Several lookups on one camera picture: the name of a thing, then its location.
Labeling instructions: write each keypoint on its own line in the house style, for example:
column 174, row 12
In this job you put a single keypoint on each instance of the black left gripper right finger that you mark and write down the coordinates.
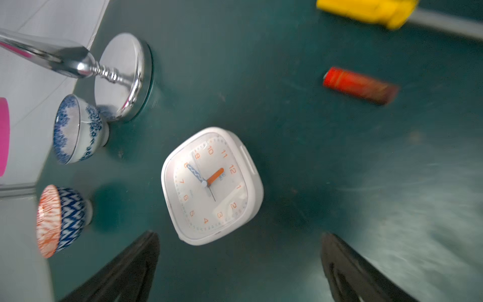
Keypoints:
column 352, row 278

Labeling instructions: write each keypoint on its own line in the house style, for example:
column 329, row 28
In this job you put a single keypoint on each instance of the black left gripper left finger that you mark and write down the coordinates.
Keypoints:
column 128, row 277

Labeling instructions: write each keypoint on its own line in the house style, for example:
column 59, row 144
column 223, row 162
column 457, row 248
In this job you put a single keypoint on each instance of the white square alarm clock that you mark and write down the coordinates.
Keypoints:
column 211, row 186

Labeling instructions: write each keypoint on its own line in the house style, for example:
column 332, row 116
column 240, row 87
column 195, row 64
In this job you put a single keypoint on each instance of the red AA battery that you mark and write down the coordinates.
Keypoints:
column 360, row 86

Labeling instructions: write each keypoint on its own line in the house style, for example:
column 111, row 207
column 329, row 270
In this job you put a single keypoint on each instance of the yellow handled screwdriver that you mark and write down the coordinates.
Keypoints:
column 394, row 14

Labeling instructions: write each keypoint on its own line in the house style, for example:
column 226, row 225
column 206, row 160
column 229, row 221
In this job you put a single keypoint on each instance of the orange patterned bowl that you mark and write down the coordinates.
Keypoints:
column 62, row 215

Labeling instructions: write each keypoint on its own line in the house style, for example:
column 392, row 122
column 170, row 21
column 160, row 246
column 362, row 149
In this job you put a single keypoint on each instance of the blue white floral bowl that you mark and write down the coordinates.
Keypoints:
column 79, row 130

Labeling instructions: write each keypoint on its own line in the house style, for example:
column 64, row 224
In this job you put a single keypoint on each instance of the pink plastic goblet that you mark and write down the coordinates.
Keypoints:
column 5, row 135

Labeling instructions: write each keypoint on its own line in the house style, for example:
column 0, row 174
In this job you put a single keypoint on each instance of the chrome cup holder stand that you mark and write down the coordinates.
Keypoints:
column 123, row 74

